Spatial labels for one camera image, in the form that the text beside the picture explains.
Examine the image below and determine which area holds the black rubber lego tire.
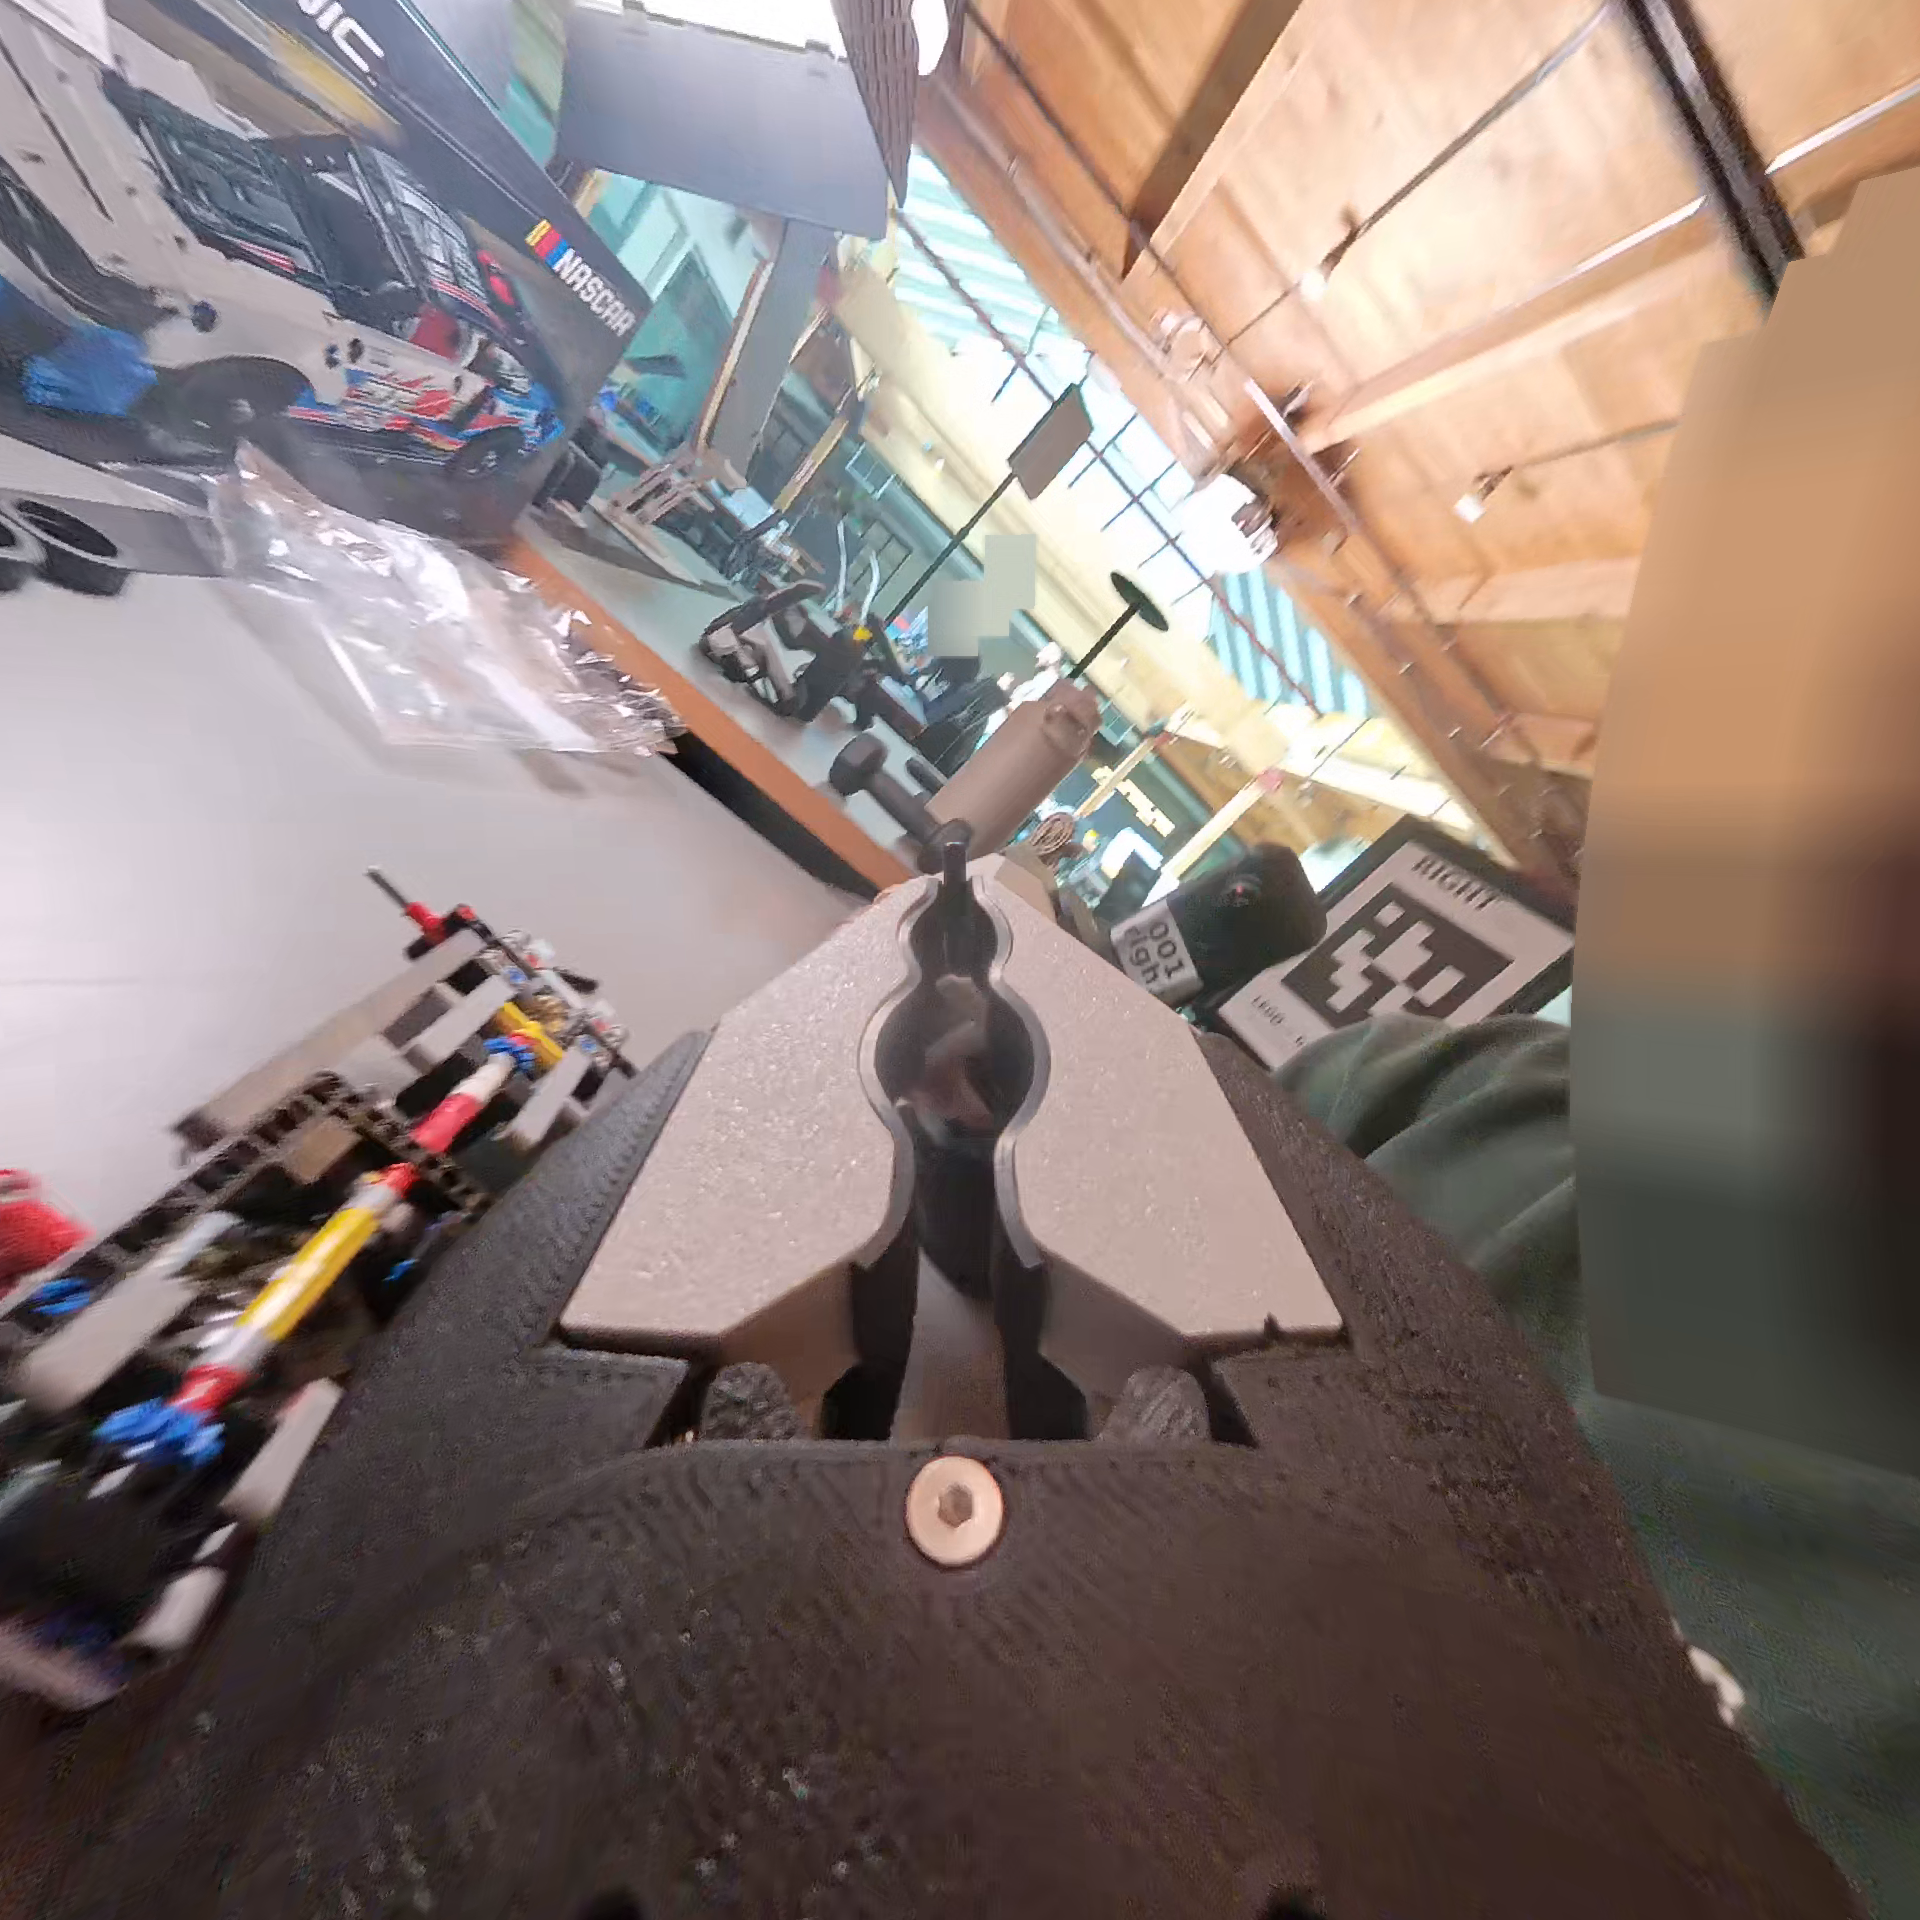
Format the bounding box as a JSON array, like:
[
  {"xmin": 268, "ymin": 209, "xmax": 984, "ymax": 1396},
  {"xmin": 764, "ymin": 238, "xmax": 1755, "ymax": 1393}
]
[{"xmin": 8, "ymin": 499, "xmax": 132, "ymax": 597}]

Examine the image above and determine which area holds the person's green hoodie torso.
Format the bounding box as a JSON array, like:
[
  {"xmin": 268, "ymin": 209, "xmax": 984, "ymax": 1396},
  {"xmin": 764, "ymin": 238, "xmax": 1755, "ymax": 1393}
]
[{"xmin": 1499, "ymin": 1350, "xmax": 1920, "ymax": 1920}]

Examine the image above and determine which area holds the grey cardboard strip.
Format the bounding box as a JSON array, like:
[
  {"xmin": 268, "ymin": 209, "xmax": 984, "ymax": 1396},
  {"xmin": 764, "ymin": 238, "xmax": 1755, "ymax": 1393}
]
[{"xmin": 0, "ymin": 477, "xmax": 231, "ymax": 583}]

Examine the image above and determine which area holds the black lego pin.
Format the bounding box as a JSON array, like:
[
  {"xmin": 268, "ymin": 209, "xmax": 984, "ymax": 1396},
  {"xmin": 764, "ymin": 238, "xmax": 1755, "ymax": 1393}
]
[{"xmin": 930, "ymin": 829, "xmax": 980, "ymax": 985}]

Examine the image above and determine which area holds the black pole sign stand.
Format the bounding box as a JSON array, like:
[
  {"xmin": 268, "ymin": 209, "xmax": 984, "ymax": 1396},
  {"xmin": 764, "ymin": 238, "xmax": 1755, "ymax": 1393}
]
[{"xmin": 896, "ymin": 382, "xmax": 1100, "ymax": 636}]

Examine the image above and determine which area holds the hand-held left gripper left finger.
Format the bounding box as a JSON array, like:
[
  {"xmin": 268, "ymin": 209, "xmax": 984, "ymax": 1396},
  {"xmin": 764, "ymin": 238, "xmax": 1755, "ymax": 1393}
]
[{"xmin": 559, "ymin": 877, "xmax": 977, "ymax": 1438}]

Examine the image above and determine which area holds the lego car chassis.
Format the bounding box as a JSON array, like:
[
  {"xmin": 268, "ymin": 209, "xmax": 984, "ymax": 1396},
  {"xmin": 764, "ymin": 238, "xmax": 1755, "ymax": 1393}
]
[{"xmin": 0, "ymin": 862, "xmax": 643, "ymax": 1714}]

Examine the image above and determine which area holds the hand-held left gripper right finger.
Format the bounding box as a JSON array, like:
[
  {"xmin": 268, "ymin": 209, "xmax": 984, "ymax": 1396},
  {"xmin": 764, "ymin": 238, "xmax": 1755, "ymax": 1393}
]
[{"xmin": 960, "ymin": 885, "xmax": 1344, "ymax": 1438}]

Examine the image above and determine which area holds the lego set box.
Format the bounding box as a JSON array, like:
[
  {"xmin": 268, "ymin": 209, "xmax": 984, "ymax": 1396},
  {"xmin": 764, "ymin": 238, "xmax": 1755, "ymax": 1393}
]
[{"xmin": 0, "ymin": 0, "xmax": 657, "ymax": 545}]

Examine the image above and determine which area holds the clear plastic bag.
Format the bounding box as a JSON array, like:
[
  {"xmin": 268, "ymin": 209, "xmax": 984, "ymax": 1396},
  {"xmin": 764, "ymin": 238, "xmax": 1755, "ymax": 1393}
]
[{"xmin": 209, "ymin": 438, "xmax": 688, "ymax": 762}]

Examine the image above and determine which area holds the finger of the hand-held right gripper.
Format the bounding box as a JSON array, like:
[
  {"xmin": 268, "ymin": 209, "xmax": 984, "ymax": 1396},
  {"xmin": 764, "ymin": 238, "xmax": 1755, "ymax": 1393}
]
[{"xmin": 921, "ymin": 675, "xmax": 1107, "ymax": 846}]

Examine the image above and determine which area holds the person's right forearm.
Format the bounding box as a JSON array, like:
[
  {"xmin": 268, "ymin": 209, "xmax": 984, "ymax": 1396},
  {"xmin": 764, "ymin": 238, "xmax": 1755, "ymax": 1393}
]
[{"xmin": 1271, "ymin": 1013, "xmax": 1590, "ymax": 1396}]

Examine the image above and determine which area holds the black racing simulator seat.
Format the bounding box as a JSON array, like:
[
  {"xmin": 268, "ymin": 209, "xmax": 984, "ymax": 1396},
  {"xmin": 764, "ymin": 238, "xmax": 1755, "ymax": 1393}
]
[{"xmin": 695, "ymin": 575, "xmax": 911, "ymax": 725}]

